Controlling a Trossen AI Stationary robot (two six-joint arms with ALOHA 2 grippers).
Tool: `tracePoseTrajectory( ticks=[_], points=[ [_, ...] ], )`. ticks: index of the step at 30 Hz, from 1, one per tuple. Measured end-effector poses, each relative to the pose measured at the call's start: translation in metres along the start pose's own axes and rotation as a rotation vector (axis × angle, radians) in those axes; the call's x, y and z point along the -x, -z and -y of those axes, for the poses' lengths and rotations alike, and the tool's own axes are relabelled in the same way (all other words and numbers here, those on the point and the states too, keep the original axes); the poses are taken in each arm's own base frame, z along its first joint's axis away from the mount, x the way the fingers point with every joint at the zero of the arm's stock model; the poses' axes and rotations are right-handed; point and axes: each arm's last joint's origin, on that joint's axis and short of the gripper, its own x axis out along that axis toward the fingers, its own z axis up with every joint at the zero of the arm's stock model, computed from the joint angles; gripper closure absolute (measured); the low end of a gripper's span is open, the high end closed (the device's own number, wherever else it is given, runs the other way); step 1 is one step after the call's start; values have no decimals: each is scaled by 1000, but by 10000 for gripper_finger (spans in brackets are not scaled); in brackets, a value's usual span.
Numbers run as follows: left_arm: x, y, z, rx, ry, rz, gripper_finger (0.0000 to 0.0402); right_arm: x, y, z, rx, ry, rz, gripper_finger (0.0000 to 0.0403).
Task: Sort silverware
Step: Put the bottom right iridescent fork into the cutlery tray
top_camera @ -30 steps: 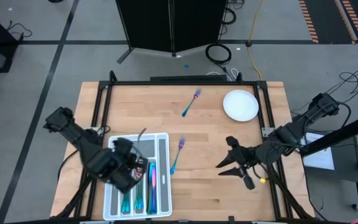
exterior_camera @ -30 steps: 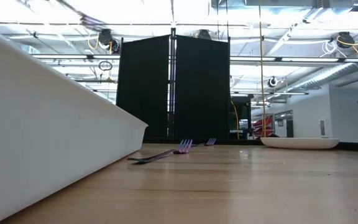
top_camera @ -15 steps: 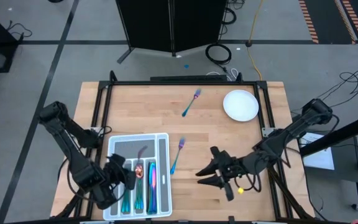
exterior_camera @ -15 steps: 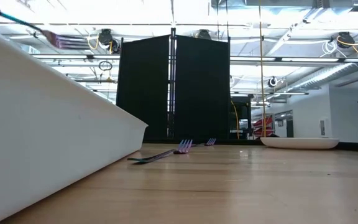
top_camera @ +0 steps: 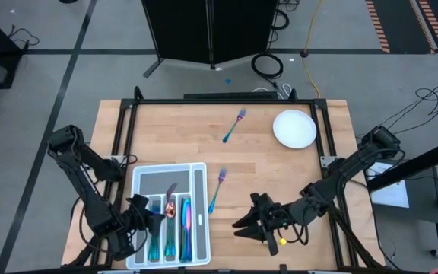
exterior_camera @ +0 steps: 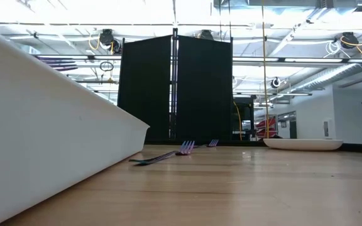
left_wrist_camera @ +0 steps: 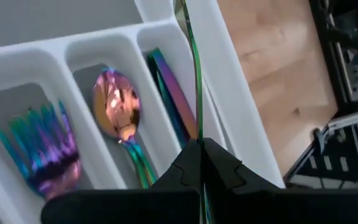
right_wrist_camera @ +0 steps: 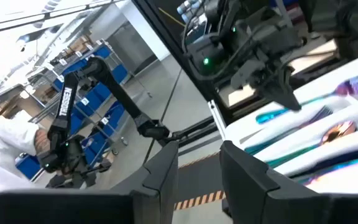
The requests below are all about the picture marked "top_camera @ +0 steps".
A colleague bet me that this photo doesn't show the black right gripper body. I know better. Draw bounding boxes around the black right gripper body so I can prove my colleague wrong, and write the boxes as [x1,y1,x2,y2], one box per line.
[251,192,303,256]

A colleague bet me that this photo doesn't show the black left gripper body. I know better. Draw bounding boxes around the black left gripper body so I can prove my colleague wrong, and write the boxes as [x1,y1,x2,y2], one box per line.
[125,207,155,235]

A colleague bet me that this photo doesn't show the iridescent rainbow fork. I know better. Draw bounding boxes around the iridescent rainbow fork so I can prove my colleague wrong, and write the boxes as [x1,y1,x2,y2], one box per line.
[154,232,163,262]
[150,200,163,263]
[221,107,247,145]
[208,167,228,215]
[148,232,159,263]

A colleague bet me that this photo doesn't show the white cutlery tray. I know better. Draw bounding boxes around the white cutlery tray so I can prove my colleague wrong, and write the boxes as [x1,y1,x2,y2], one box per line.
[125,162,211,271]

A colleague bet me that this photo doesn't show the white round plate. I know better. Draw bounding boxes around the white round plate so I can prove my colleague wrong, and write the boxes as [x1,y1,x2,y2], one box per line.
[272,109,318,149]

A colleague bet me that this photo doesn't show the black bar at table edge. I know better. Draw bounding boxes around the black bar at table edge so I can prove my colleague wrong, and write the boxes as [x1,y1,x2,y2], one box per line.
[183,91,280,101]

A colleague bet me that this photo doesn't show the white paper sheet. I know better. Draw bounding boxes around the white paper sheet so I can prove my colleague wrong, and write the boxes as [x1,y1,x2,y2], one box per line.
[365,161,410,209]

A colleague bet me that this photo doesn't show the black metal stand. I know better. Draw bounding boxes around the black metal stand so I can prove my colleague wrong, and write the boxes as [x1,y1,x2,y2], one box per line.
[366,62,438,260]

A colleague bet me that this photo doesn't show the black folding screen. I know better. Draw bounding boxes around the black folding screen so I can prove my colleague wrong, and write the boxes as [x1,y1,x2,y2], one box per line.
[141,0,280,79]

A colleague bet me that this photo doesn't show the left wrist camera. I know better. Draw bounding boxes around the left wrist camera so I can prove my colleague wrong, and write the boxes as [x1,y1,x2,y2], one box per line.
[126,193,151,214]

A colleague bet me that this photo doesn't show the black right camera cable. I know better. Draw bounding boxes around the black right camera cable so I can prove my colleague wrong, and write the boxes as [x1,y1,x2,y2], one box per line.
[285,222,311,247]

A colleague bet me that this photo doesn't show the black metal rig frame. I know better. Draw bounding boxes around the black metal rig frame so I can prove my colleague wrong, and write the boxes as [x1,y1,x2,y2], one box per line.
[65,85,386,272]

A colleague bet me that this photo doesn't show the white floor cable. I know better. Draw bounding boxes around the white floor cable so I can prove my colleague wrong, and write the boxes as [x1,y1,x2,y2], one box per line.
[252,82,293,100]

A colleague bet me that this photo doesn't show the coiled black floor cable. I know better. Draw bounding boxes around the coiled black floor cable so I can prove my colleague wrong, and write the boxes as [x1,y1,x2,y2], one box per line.
[250,52,284,80]

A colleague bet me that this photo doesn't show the yellow hanging cable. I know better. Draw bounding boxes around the yellow hanging cable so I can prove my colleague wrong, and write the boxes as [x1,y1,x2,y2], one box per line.
[301,0,325,99]

